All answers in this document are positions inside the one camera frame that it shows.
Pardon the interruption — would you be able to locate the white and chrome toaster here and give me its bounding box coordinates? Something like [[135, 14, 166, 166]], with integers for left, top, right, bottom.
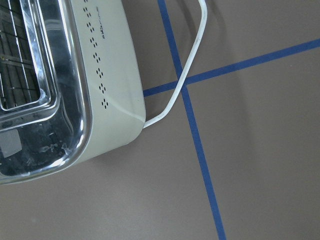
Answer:
[[0, 0, 146, 185]]

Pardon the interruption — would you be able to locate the white toaster power cord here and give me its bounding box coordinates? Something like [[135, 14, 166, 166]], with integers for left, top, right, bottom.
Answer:
[[143, 0, 209, 129]]

